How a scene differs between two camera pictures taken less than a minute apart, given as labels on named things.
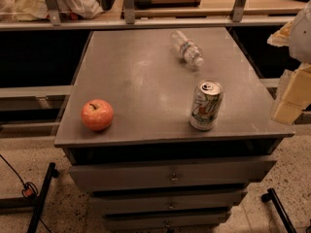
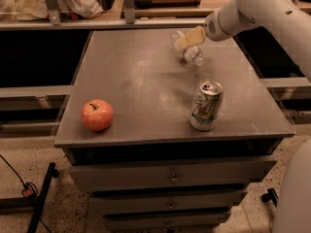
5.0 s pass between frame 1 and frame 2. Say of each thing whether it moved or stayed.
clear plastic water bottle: stayed
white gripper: moved
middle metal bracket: stayed
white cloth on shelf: stayed
